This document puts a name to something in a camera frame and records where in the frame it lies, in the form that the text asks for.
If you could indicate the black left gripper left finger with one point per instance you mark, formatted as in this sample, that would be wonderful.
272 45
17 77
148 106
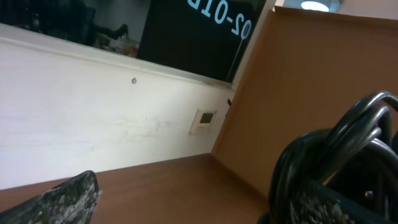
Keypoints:
72 201

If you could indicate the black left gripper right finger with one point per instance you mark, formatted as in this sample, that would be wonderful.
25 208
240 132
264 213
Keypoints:
315 203

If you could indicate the brown wooden side partition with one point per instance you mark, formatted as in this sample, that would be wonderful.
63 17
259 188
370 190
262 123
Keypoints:
308 68

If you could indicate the dark glass window panel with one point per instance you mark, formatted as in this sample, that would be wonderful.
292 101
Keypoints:
205 37

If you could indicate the white wall thermostat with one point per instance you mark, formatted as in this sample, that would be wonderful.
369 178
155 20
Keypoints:
202 121

